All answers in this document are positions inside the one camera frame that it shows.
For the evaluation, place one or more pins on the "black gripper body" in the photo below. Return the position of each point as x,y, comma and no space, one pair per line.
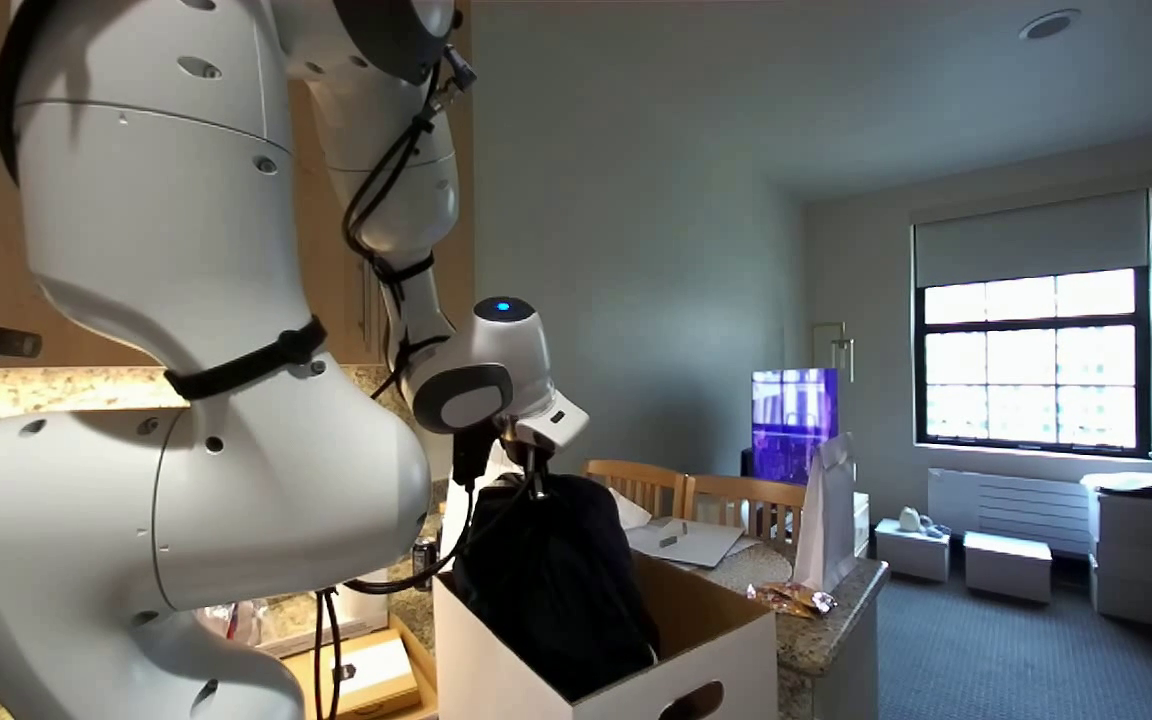
532,462

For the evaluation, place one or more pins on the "navy jacket with white stripes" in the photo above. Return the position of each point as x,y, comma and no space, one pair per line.
551,584

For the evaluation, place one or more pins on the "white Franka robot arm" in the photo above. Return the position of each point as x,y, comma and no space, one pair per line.
136,507

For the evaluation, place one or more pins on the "white cardboard box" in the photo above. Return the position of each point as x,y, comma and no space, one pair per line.
722,653

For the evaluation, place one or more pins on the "white floor storage box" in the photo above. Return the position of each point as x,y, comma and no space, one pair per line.
1006,565
912,551

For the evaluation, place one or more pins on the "crumpled white tissue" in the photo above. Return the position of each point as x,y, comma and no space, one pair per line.
634,508

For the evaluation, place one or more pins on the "wooden chair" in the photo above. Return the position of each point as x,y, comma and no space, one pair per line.
650,480
748,502

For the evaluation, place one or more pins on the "grey notebook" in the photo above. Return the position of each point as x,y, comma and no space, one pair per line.
688,547

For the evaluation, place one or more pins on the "glowing purple monitor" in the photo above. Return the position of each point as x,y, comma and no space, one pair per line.
793,414

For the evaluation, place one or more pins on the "wooden tray with label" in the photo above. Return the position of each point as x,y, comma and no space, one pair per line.
378,681

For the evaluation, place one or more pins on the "shiny snack wrapper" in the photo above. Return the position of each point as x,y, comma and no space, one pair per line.
788,597

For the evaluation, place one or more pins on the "clear plastic bag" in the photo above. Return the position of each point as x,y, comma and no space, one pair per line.
824,522

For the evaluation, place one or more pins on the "black framed window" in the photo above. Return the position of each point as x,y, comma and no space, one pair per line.
1034,362

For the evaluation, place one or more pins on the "grey roller blind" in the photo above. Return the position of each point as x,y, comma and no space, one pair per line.
1028,242

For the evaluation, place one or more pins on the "grey printer cabinet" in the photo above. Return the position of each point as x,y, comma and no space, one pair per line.
1131,547

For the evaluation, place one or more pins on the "round ceiling light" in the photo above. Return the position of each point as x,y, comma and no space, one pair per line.
1048,27

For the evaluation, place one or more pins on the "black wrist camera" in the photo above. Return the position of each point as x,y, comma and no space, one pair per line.
471,459

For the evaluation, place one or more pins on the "white wall radiator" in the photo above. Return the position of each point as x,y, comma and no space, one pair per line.
1000,507

